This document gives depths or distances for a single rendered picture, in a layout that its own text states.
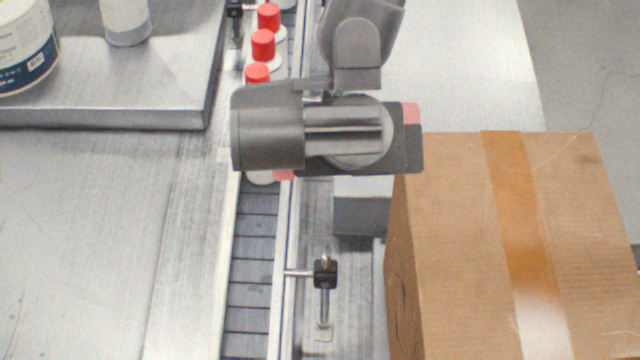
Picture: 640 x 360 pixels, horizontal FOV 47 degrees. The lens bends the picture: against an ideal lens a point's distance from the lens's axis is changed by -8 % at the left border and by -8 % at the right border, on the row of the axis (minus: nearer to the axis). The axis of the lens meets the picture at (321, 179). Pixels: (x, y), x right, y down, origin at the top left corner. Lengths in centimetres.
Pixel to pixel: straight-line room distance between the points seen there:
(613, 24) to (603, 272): 232
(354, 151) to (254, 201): 54
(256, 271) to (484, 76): 59
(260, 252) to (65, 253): 31
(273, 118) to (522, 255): 32
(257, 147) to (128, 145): 72
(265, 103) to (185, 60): 76
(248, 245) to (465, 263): 39
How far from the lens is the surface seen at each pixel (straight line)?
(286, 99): 61
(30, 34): 134
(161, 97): 130
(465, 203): 84
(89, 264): 117
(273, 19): 111
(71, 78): 138
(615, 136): 263
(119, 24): 139
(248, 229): 111
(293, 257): 108
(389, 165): 72
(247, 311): 103
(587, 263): 83
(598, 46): 296
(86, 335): 111
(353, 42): 58
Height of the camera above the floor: 177
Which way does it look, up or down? 50 degrees down
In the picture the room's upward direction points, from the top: 1 degrees clockwise
